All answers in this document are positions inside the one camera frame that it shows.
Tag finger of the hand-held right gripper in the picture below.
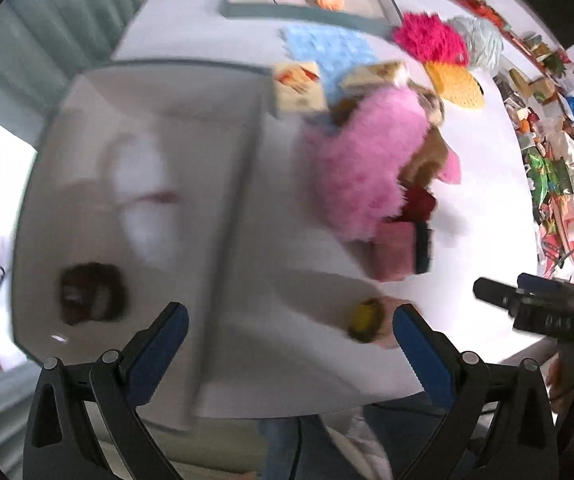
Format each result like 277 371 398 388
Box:
472 276 522 317
516 272 574 297

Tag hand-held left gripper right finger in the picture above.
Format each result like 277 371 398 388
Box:
392 302 561 480

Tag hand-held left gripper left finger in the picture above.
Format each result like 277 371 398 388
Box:
23 302 191 480

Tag large grey storage box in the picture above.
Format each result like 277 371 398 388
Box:
11 59 274 433

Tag pink fluffy cloth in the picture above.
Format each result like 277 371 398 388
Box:
303 84 434 243

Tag pink soft pad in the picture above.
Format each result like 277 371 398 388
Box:
380 297 418 350

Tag yellow pad with black band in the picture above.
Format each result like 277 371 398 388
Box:
347 299 384 345

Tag dark brown plush item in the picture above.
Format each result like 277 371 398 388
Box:
58 261 128 325

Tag rust red fuzzy ball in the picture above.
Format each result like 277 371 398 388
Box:
400 186 439 223

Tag small pink fuzzy ball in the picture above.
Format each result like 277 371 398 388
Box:
436 152 464 184

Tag person's legs in jeans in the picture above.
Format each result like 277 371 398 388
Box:
256 392 450 480

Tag long red display shelf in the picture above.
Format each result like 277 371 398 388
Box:
402 0 574 283

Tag white plush toy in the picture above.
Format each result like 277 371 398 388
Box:
109 132 195 266

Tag yellow knitted pad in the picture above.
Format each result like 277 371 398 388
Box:
425 61 486 110

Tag cartoon printed tissue box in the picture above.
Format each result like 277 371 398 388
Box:
271 61 329 120
341 59 409 92

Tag pale blue yarn bundle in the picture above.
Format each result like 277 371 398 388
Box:
448 14 504 72

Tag magenta fluffy pompom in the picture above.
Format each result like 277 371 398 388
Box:
393 11 469 69

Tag light blue fluffy mat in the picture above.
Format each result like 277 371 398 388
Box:
280 23 381 106

